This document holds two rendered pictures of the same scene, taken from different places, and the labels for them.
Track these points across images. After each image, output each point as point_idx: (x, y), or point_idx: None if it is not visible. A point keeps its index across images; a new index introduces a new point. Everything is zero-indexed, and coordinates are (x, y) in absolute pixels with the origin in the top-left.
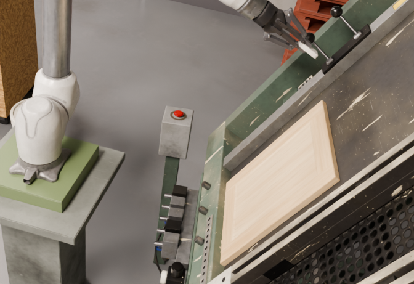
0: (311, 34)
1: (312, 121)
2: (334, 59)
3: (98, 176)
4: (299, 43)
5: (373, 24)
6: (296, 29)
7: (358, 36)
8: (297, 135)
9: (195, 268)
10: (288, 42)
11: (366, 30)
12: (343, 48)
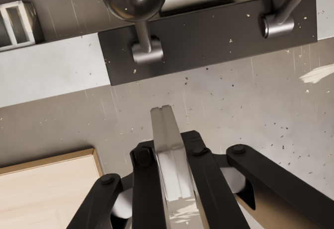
0: None
1: (66, 216)
2: (167, 58)
3: None
4: (173, 185)
5: (325, 1)
6: (228, 187)
7: (281, 35)
8: (5, 226)
9: None
10: (114, 198)
11: (306, 27)
12: (207, 30)
